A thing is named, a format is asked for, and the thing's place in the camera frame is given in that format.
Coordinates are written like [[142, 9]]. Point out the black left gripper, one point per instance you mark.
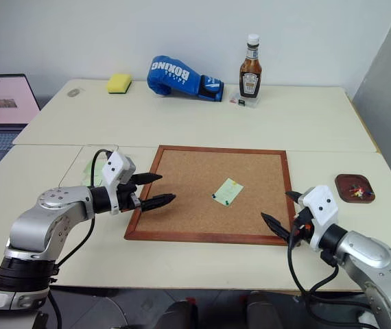
[[128, 197]]

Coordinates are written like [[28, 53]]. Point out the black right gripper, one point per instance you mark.
[[302, 228]]

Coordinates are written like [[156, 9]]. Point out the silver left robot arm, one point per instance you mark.
[[34, 226]]

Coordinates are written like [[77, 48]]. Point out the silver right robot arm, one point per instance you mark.
[[370, 257]]

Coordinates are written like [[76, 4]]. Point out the wood-framed cork board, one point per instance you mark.
[[195, 192]]

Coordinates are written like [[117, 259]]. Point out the pale green paper note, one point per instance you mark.
[[227, 192]]

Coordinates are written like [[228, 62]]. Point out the brown tray of pushpins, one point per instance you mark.
[[344, 183]]

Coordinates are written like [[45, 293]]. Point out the pale green paper sheet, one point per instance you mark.
[[89, 173]]

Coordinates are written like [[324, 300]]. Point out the yellow sponge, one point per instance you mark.
[[118, 84]]

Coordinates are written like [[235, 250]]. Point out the blue boxing glove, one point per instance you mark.
[[175, 77]]

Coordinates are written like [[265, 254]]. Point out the clear plastic box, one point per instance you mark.
[[247, 102]]

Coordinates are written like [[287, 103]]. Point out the small grey round object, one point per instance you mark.
[[73, 92]]

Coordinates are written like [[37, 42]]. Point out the brown sauce bottle white cap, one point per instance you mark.
[[250, 79]]

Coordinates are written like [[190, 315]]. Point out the open laptop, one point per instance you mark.
[[0, 103]]

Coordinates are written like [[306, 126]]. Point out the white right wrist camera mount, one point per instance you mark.
[[322, 205]]

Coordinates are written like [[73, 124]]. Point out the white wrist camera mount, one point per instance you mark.
[[322, 205], [114, 168]]

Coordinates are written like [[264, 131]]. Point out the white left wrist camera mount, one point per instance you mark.
[[114, 168]]

